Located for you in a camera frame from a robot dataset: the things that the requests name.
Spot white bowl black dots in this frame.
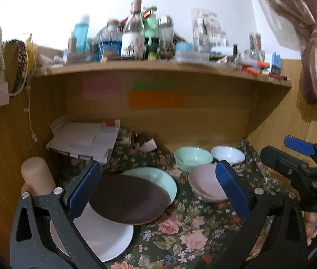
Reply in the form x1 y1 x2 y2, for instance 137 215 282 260
211 146 245 166

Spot white plate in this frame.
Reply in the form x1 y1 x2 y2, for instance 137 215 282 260
49 201 135 262

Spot pink bowl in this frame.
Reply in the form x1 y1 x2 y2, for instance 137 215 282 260
188 163 228 203

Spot dark brown plate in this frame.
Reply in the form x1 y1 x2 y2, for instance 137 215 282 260
89 175 167 225

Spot mint green bowl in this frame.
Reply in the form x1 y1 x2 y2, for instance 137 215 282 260
174 147 213 172

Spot mint green plate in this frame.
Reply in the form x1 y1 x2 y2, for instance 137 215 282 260
122 167 177 207

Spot person's right hand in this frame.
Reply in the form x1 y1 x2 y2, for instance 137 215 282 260
304 212 317 246

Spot floral dark green tablecloth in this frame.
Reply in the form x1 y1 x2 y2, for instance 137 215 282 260
71 137 288 269

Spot blue stapler box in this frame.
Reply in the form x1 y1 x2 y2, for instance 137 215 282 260
271 52 281 75

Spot orange marker pen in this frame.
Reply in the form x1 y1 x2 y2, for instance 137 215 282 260
240 58 270 68

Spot wooden shelf board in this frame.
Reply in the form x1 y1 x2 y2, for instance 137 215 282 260
34 60 292 88

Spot stack of white papers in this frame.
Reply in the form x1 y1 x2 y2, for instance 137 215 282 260
46 122 120 164

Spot orange sticky note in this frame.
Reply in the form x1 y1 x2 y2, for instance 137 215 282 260
128 91 186 109

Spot small white folded box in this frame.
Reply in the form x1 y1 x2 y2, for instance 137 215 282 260
139 139 158 152

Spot clear plastic organizer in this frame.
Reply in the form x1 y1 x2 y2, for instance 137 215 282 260
191 9 227 52

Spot green sticky note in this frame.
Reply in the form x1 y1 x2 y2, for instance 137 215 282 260
132 81 175 91

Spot pink sticky note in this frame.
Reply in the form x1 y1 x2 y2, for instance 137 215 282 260
83 74 120 101

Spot glass shaker with metal lid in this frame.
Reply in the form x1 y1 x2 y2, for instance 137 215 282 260
158 15 174 48

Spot braided brown headband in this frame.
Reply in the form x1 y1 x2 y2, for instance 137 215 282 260
10 39 28 98

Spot green bottle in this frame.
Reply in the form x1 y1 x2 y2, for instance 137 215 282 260
141 6 160 60

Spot clear glass bottle with label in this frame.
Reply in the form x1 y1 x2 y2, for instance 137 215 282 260
121 0 145 60

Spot blue glass jar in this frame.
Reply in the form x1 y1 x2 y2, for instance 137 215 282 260
96 26 122 61

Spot blue liquid bottle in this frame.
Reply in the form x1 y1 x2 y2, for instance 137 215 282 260
74 15 90 53

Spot white charger with cable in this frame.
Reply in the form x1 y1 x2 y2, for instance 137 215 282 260
0 33 33 107

